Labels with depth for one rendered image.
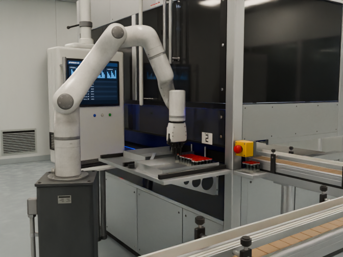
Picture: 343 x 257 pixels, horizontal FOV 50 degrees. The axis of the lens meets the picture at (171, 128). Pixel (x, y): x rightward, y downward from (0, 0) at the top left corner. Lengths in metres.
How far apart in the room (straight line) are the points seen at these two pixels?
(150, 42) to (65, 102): 0.49
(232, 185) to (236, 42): 0.70
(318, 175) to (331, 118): 0.86
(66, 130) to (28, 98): 5.32
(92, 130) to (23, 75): 4.63
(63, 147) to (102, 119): 0.82
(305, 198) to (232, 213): 0.61
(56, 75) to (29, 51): 4.70
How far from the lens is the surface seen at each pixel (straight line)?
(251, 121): 1.90
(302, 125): 2.23
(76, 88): 1.71
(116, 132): 2.60
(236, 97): 1.81
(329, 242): 0.96
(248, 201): 1.97
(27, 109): 7.04
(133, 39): 1.82
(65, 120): 1.80
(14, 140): 7.02
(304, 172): 1.70
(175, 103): 1.82
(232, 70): 1.81
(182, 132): 1.86
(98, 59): 1.75
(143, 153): 2.28
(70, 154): 1.76
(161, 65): 1.80
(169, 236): 2.41
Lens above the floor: 1.27
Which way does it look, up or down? 6 degrees down
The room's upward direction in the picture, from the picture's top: straight up
